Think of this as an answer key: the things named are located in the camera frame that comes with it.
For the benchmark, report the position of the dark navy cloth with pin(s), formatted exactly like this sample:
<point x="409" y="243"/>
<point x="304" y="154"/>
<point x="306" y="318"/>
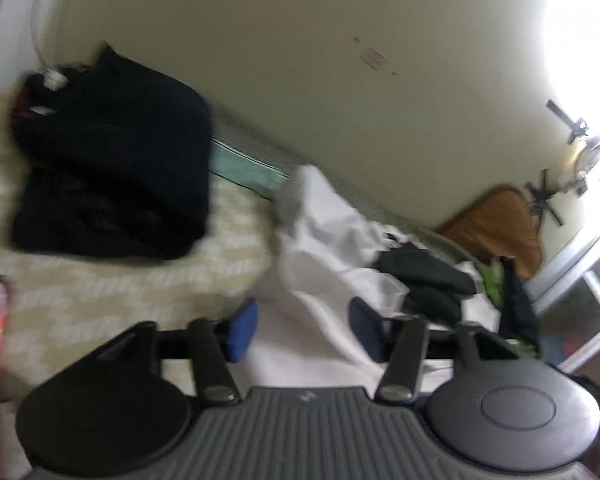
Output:
<point x="519" y="305"/>

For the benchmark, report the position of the white charger plug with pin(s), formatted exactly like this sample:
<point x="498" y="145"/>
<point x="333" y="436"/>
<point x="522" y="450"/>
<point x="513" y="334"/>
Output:
<point x="54" y="78"/>

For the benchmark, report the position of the white shirt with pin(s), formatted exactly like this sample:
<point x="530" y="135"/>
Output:
<point x="325" y="240"/>

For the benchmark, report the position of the orange pillow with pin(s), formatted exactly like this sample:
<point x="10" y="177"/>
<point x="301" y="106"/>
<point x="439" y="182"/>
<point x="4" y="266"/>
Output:
<point x="500" y="225"/>

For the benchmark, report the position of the black crumpled cloth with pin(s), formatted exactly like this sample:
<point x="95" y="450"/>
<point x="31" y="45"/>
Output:
<point x="425" y="280"/>

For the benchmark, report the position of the teal bed sheet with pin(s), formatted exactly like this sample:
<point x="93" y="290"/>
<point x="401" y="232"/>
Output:
<point x="242" y="166"/>

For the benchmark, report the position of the white window frame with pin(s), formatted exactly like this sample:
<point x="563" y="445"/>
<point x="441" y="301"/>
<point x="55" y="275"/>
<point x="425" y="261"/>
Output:
<point x="577" y="275"/>

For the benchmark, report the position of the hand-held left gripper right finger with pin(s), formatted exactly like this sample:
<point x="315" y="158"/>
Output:
<point x="365" y="330"/>

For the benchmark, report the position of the green cloth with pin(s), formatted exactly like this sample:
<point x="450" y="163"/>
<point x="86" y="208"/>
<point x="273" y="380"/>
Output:
<point x="491" y="280"/>

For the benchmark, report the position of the beige patterned bed mat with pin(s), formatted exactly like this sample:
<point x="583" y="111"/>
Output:
<point x="105" y="290"/>

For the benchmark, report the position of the black folded clothes pile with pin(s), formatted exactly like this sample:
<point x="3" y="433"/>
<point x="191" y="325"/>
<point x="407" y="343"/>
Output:
<point x="115" y="160"/>

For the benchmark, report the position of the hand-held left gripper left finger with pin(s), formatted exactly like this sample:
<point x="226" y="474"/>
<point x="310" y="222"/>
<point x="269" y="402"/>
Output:
<point x="242" y="332"/>

